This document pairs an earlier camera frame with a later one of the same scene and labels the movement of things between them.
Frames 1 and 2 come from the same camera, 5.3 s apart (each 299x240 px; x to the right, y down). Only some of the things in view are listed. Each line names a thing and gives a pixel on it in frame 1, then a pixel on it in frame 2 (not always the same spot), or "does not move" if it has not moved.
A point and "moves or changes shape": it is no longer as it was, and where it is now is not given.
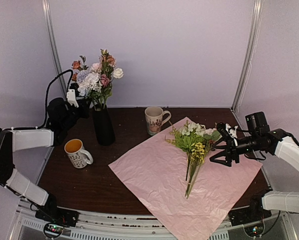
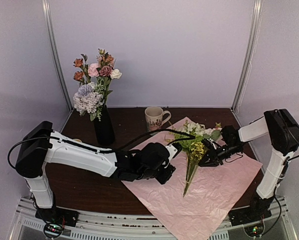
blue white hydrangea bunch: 88,83 -> 88,100
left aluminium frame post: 58,66 does not move
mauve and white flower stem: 106,84 moves or changes shape
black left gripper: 84,107 -> 163,179
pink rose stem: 107,62 -> 104,59
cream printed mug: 155,117 does not move
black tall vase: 103,125 does not move
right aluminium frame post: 249,51 does not move
